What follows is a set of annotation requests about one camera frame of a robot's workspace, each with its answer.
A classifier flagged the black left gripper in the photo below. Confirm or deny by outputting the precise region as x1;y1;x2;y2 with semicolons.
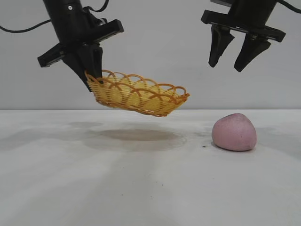
37;0;125;93

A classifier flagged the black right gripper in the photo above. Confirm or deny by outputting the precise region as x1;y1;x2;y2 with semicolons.
201;0;287;73

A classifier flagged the yellow woven wicker basket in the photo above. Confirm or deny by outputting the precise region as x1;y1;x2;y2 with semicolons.
84;69;190;118

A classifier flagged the pink round bun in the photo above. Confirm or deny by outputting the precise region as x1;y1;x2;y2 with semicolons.
211;113;257;152

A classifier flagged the black looped cable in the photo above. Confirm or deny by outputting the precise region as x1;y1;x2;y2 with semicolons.
82;0;110;13

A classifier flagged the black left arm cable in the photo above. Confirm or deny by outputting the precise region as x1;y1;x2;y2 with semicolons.
0;19;53;33

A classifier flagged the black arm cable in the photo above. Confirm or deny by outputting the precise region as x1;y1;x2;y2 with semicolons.
0;19;53;33
278;0;301;13

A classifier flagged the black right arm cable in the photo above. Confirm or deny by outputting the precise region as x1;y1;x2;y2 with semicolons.
278;0;301;13

